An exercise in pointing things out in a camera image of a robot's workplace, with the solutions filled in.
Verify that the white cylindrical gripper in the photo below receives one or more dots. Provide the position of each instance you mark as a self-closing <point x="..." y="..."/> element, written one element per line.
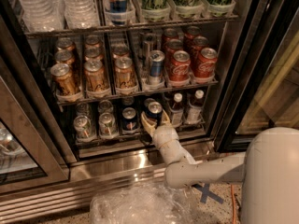
<point x="163" y="135"/>

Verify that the pepsi can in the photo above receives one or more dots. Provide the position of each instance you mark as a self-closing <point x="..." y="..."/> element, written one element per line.
<point x="154" y="111"/>
<point x="129" y="119"/>
<point x="127" y="102"/>
<point x="148" y="101"/>

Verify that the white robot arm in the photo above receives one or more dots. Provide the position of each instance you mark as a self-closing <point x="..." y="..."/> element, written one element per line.
<point x="268" y="170"/>

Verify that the silver can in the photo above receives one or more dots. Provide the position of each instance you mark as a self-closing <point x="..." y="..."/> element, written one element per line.
<point x="105" y="106"/>
<point x="83" y="127"/>
<point x="107" y="124"/>
<point x="84" y="109"/>

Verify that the front third-column orange can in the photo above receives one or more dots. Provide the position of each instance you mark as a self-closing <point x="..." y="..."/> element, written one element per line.
<point x="125" y="73"/>

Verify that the third-column orange can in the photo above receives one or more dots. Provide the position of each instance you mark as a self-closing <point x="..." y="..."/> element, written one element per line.
<point x="125" y="73"/>
<point x="120" y="51"/>

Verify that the front left coca-cola can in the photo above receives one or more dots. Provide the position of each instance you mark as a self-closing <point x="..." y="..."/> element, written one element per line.
<point x="179" y="66"/>

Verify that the coca-cola can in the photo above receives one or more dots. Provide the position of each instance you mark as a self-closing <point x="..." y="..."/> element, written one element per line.
<point x="198" y="44"/>
<point x="179" y="66"/>
<point x="205" y="63"/>
<point x="190" y="33"/>
<point x="170" y="47"/>
<point x="168" y="34"/>

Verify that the small red bull can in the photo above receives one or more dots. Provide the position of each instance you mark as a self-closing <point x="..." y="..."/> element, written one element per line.
<point x="156" y="63"/>

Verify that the front right coca-cola can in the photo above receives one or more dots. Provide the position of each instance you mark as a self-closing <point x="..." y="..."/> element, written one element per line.
<point x="205" y="63"/>

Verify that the front left silver can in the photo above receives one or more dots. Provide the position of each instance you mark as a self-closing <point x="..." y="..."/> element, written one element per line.
<point x="83" y="127"/>

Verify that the front second-column orange can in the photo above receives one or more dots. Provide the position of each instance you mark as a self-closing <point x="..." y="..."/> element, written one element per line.
<point x="96" y="75"/>

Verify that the second-column orange can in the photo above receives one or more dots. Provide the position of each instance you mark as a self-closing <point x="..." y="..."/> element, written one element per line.
<point x="96" y="75"/>
<point x="93" y="54"/>
<point x="93" y="41"/>

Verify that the back left silver can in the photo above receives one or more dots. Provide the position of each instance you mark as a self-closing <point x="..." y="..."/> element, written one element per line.
<point x="84" y="109"/>

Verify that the middle left coca-cola can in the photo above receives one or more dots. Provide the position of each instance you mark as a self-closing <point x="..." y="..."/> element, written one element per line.
<point x="170" y="47"/>

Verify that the back third-column orange can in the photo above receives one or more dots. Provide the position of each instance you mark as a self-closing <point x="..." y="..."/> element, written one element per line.
<point x="120" y="51"/>

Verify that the back left coca-cola can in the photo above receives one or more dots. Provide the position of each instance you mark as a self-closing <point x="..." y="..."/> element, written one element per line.
<point x="168" y="34"/>

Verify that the middle right coca-cola can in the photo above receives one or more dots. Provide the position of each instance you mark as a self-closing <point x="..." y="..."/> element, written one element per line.
<point x="198" y="44"/>

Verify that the middle second-column orange can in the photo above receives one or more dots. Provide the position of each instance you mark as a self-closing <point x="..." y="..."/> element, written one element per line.
<point x="93" y="54"/>

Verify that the back right coca-cola can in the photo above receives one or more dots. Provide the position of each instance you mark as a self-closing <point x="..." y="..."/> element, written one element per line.
<point x="190" y="33"/>

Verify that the stainless steel display fridge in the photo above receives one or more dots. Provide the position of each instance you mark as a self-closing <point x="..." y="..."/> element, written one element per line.
<point x="105" y="163"/>

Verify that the front left orange can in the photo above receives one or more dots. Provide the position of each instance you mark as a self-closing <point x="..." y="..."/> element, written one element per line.
<point x="63" y="76"/>

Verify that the back second-column orange can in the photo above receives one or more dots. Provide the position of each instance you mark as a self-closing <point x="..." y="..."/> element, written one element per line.
<point x="93" y="41"/>

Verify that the right fridge glass door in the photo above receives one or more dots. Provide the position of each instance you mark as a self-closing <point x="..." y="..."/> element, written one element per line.
<point x="261" y="88"/>

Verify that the fridge glass door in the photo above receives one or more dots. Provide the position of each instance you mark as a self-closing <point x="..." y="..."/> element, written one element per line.
<point x="30" y="157"/>
<point x="261" y="88"/>

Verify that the tall red bull can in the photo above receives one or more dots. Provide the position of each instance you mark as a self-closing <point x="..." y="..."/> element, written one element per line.
<point x="117" y="7"/>

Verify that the middle left orange can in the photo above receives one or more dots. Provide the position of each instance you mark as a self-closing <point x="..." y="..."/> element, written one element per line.
<point x="66" y="56"/>

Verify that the back left orange can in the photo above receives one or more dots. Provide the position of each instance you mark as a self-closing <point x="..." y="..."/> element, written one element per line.
<point x="65" y="43"/>

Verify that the left fridge glass door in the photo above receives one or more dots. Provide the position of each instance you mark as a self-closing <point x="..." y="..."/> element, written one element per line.
<point x="30" y="157"/>

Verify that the left white-cap bottle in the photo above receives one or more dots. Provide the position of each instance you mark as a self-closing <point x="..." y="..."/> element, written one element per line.
<point x="176" y="109"/>

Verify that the white-cap bottle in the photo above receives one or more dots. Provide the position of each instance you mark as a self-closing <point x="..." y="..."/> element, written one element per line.
<point x="176" y="109"/>
<point x="195" y="106"/>

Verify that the right white-cap bottle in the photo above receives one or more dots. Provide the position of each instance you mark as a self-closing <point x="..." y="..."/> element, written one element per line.
<point x="195" y="106"/>

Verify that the clear plastic wrap bundle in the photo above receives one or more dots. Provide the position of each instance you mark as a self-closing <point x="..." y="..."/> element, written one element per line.
<point x="152" y="203"/>

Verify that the blue tape cross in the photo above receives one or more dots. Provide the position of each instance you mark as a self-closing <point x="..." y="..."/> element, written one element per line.
<point x="207" y="193"/>

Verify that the right water bottle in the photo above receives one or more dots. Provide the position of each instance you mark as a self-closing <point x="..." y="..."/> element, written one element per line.
<point x="81" y="14"/>

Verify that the water bottle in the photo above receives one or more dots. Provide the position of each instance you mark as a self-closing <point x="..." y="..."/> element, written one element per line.
<point x="43" y="15"/>
<point x="81" y="14"/>

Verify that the left water bottle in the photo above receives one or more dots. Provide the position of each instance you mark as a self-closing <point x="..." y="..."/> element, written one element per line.
<point x="43" y="15"/>

